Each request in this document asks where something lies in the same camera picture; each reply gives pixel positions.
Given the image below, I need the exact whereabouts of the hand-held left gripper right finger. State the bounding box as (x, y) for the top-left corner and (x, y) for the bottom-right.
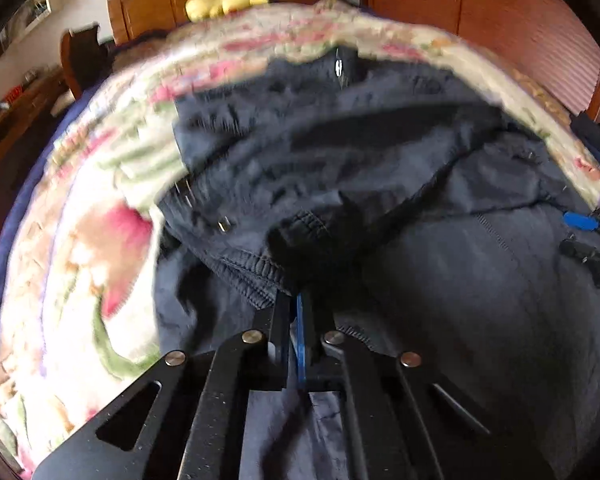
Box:
(296, 290), (546, 480)

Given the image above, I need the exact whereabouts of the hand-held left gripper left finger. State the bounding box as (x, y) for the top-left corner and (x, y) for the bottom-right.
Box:
(32, 292), (293, 480)

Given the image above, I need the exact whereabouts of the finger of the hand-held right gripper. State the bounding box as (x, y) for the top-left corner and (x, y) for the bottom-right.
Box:
(559, 240), (600, 267)
(562, 208), (600, 237)

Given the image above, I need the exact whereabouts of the black jacket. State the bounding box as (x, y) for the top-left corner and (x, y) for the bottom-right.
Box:
(152, 47), (600, 480)

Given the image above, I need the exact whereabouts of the floral blanket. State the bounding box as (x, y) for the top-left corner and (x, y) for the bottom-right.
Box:
(0, 0), (600, 480)

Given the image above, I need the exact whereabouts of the wooden louvred wardrobe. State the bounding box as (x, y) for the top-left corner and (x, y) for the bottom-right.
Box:
(359, 0), (600, 122)

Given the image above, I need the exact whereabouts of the yellow plush toy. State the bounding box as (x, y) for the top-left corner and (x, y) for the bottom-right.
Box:
(184, 0), (272, 24)

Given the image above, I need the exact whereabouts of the wooden chair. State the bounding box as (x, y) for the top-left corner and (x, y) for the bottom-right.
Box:
(59, 24), (114, 102)

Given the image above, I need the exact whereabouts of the wooden desk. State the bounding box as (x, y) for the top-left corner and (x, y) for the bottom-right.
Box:
(0, 66), (74, 282)

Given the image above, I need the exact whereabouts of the wooden bed headboard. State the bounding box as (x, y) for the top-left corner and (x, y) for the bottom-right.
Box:
(106, 0), (332, 47)

